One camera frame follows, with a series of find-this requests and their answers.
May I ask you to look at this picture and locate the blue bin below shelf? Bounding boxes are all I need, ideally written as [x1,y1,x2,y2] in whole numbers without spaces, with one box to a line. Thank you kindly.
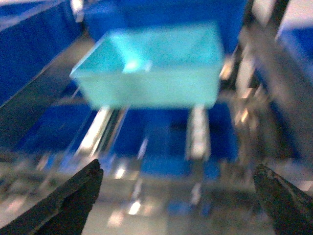
[15,103,238,179]

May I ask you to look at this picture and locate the metal shelf frame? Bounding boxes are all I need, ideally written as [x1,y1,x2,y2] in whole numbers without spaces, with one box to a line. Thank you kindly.
[0,0,313,235]

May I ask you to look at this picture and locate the turquoise plastic bin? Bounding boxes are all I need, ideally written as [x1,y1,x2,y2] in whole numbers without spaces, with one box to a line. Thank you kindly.
[70,22,224,108]

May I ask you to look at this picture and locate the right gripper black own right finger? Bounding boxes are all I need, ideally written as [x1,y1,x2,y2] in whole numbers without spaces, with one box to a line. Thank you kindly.
[253,164,313,235]

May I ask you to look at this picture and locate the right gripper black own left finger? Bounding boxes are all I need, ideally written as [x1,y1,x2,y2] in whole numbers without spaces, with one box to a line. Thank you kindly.
[0,159,104,235]

